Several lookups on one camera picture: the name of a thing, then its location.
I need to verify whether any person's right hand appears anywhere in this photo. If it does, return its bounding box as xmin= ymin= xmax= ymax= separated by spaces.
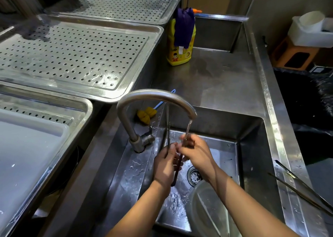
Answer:
xmin=176 ymin=134 xmax=219 ymax=183

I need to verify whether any person's left hand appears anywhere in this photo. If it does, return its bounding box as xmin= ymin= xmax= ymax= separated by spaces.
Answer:
xmin=153 ymin=143 xmax=184 ymax=191

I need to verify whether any dark wooden chopstick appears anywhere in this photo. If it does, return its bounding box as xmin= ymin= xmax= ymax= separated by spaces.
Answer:
xmin=274 ymin=160 xmax=333 ymax=212
xmin=171 ymin=137 xmax=188 ymax=187
xmin=268 ymin=172 xmax=333 ymax=217

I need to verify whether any person's left forearm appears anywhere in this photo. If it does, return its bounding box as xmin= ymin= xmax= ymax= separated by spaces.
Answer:
xmin=106 ymin=178 xmax=173 ymax=237

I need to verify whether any person's right forearm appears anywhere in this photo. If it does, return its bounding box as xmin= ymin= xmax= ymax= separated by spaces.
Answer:
xmin=208 ymin=164 xmax=300 ymax=237

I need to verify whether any round sink drain strainer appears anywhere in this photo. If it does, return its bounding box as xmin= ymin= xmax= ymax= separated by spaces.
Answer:
xmin=186 ymin=166 xmax=203 ymax=188

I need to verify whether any curved steel faucet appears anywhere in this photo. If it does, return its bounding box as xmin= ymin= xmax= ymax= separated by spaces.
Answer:
xmin=116 ymin=89 xmax=198 ymax=153

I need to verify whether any clear glass bowl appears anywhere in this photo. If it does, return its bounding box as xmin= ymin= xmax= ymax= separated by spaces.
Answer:
xmin=185 ymin=180 xmax=243 ymax=237

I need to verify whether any stainless steel sink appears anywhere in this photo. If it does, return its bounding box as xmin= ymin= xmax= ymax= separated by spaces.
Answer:
xmin=39 ymin=14 xmax=330 ymax=237

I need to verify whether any yellow detergent bottle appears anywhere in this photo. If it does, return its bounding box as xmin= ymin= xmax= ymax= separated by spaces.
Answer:
xmin=166 ymin=8 xmax=203 ymax=66

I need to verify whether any perforated steel tray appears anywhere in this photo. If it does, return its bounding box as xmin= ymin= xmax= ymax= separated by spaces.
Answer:
xmin=44 ymin=0 xmax=183 ymax=25
xmin=0 ymin=14 xmax=164 ymax=103
xmin=0 ymin=84 xmax=93 ymax=237

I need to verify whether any purple cloth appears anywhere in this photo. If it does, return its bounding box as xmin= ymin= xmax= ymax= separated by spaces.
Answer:
xmin=173 ymin=7 xmax=196 ymax=50

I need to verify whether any black trash bag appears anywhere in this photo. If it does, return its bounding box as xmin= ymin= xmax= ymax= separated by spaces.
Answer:
xmin=273 ymin=68 xmax=333 ymax=167

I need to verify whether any orange plastic stool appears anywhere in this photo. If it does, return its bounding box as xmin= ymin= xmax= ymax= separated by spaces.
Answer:
xmin=270 ymin=36 xmax=320 ymax=71

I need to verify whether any plain flat steel tray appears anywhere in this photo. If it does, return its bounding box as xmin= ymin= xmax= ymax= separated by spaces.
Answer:
xmin=0 ymin=108 xmax=71 ymax=231

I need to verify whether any white plastic container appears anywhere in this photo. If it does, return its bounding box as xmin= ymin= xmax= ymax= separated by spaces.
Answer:
xmin=287 ymin=16 xmax=333 ymax=49

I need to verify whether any white cup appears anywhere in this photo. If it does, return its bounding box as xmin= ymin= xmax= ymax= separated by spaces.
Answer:
xmin=298 ymin=10 xmax=326 ymax=33

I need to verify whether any yellow sponge brush blue handle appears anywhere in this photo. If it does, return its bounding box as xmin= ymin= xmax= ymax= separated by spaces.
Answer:
xmin=137 ymin=89 xmax=177 ymax=125

